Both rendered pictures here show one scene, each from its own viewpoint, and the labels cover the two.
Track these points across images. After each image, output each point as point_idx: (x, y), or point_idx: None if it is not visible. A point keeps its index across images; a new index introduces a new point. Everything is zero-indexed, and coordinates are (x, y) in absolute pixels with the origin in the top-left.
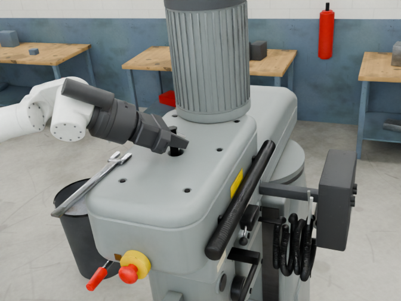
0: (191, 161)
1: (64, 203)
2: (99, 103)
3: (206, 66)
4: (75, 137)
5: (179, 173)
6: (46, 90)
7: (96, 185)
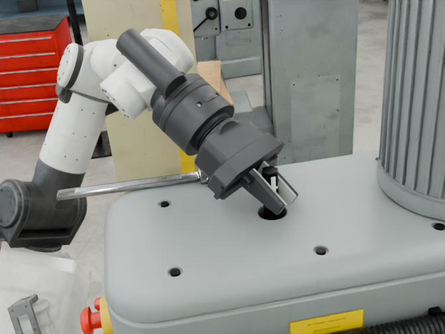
0: (257, 238)
1: (81, 189)
2: (151, 81)
3: (407, 95)
4: (125, 113)
5: (214, 242)
6: (146, 38)
7: (140, 190)
